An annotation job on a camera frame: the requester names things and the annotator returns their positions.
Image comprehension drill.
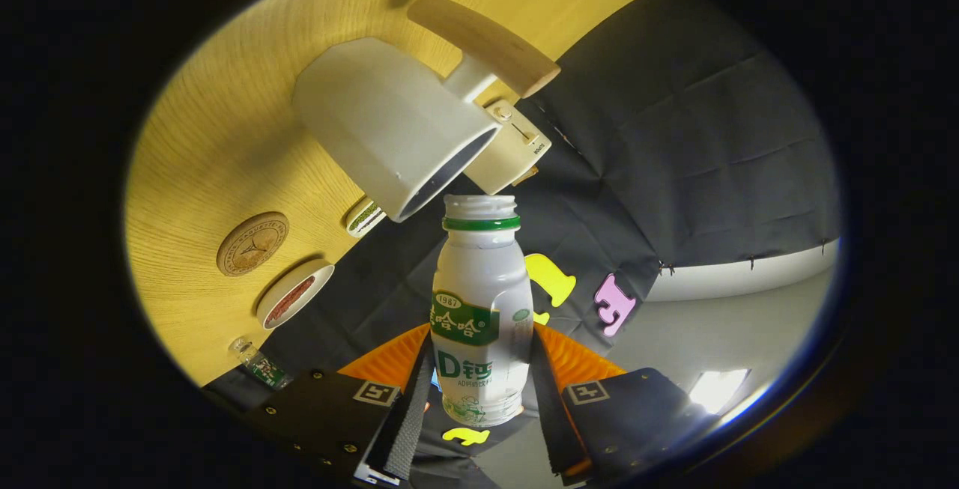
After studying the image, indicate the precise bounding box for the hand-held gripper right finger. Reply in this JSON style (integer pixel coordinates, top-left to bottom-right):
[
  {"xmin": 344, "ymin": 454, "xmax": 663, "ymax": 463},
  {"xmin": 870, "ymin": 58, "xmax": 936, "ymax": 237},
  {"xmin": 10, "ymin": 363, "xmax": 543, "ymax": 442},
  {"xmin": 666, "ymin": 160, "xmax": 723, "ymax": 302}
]
[{"xmin": 528, "ymin": 322, "xmax": 705, "ymax": 486}]

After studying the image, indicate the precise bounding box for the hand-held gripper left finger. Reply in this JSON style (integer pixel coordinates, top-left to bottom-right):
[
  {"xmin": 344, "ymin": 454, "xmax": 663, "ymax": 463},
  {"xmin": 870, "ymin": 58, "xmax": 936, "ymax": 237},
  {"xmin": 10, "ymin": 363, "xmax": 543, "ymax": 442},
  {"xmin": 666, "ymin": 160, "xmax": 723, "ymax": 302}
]
[{"xmin": 247, "ymin": 323, "xmax": 435, "ymax": 486}]

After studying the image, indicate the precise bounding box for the white juice bottle green label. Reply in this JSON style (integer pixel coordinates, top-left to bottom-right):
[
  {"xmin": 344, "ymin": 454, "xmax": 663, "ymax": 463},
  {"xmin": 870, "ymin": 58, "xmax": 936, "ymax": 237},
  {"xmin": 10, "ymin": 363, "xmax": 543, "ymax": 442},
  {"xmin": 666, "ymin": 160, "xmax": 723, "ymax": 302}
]
[{"xmin": 431, "ymin": 194, "xmax": 535, "ymax": 428}]

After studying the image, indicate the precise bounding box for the round cork coaster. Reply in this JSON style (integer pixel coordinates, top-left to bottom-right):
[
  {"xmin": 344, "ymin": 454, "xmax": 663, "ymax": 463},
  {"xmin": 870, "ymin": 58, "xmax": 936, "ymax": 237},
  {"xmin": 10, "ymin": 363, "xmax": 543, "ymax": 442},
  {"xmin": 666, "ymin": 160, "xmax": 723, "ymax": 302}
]
[{"xmin": 217, "ymin": 211, "xmax": 290, "ymax": 277}]

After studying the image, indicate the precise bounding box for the white cup wooden handle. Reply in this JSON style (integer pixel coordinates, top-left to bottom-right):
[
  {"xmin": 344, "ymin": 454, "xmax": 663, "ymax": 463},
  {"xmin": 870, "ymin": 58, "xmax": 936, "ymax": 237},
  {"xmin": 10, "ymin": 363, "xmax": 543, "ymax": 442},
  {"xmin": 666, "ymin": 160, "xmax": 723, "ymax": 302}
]
[{"xmin": 291, "ymin": 0, "xmax": 561, "ymax": 223}]

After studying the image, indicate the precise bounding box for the clear plastic water bottle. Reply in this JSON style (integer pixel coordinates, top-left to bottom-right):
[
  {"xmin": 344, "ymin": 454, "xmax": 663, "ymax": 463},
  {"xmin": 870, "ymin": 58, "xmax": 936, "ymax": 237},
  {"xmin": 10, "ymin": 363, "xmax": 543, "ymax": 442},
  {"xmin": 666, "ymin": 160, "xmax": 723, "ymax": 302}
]
[{"xmin": 229, "ymin": 337, "xmax": 293, "ymax": 390}]

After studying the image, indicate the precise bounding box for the ceiling light panel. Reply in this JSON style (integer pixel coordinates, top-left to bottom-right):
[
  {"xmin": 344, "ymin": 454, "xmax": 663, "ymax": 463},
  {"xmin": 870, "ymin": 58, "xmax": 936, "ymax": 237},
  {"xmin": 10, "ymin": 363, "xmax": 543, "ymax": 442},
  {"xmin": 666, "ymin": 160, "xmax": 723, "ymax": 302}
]
[{"xmin": 688, "ymin": 369, "xmax": 750, "ymax": 415}]

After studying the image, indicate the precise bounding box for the red meat slice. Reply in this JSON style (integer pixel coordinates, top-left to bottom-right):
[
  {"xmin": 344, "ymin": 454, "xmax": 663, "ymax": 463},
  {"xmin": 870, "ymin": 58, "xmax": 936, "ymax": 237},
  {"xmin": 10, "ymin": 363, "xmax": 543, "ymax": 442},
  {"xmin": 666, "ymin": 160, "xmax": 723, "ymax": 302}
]
[
  {"xmin": 283, "ymin": 276, "xmax": 316, "ymax": 309},
  {"xmin": 268, "ymin": 288, "xmax": 304, "ymax": 323}
]

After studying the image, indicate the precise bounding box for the white round plate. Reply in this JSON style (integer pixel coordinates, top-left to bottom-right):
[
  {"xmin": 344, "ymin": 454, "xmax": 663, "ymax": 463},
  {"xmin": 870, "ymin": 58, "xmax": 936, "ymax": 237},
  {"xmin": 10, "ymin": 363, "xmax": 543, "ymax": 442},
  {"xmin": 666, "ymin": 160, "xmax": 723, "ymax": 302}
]
[{"xmin": 256, "ymin": 261, "xmax": 336, "ymax": 330}]

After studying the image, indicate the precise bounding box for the white divided bean dish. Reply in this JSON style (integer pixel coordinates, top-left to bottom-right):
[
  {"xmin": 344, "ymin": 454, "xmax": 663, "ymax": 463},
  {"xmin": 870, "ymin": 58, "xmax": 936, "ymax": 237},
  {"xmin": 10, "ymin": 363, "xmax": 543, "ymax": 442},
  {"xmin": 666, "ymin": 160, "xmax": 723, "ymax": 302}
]
[{"xmin": 345, "ymin": 198, "xmax": 387, "ymax": 239}]

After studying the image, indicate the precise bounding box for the cream toaster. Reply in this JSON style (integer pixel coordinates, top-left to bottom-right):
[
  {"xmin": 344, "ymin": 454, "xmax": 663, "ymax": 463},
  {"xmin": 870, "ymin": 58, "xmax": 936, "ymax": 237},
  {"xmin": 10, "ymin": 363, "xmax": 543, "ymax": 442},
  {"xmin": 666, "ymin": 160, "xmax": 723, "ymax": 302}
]
[{"xmin": 462, "ymin": 98, "xmax": 553, "ymax": 195}]

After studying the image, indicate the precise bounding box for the black backdrop cloth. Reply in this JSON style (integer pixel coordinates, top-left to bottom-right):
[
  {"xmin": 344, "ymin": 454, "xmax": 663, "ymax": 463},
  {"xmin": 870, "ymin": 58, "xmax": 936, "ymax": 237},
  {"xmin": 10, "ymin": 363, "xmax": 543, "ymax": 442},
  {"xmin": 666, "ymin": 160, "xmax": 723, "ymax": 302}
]
[{"xmin": 202, "ymin": 0, "xmax": 844, "ymax": 489}]

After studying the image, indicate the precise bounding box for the wooden table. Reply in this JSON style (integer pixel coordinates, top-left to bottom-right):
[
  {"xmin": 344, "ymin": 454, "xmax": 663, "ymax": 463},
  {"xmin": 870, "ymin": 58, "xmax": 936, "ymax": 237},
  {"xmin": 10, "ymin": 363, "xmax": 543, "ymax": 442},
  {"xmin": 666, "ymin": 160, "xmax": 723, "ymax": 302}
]
[{"xmin": 124, "ymin": 0, "xmax": 649, "ymax": 389}]

